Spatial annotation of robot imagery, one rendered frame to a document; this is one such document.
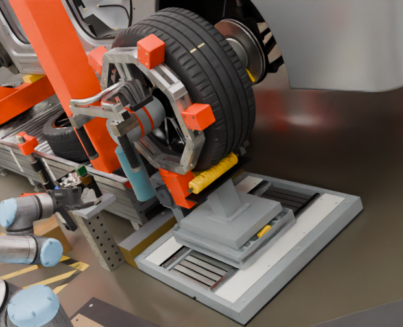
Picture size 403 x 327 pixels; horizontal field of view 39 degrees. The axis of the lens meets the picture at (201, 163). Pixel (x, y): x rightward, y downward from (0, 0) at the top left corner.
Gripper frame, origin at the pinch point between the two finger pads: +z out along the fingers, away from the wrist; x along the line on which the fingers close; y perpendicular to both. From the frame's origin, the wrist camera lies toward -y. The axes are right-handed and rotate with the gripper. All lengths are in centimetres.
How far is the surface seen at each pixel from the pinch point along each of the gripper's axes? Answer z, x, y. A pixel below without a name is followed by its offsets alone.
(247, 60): 78, -5, 51
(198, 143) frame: 31.1, -23.1, 20.3
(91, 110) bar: 3.8, 6.6, 33.5
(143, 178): 30.3, 12.4, 2.6
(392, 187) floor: 138, -43, -11
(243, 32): 72, -9, 63
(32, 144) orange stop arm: 58, 173, 3
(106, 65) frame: 17, 16, 51
